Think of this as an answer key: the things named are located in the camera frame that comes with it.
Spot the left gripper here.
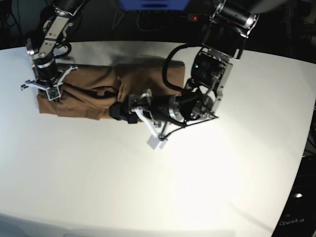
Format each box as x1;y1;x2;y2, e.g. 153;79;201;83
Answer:
110;89;187;138

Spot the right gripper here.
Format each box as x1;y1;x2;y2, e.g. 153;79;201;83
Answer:
21;59;78;93

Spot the brown T-shirt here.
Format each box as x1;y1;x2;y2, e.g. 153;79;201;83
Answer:
37;60;176;120

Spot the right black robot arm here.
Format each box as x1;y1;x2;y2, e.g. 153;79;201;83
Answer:
21;0;88;101

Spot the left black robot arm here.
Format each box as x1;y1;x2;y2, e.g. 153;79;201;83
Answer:
109;0;259;141

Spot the blue box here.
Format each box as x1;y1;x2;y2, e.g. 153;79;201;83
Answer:
119;0;189;11

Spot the black power strip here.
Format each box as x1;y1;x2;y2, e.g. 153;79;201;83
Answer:
187;13;210;24

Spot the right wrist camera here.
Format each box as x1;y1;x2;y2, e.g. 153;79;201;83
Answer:
46;86;61;101

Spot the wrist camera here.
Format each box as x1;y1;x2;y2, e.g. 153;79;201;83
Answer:
46;86;61;101
147;135;167;150

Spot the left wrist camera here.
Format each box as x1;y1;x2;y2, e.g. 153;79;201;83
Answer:
147;135;167;150

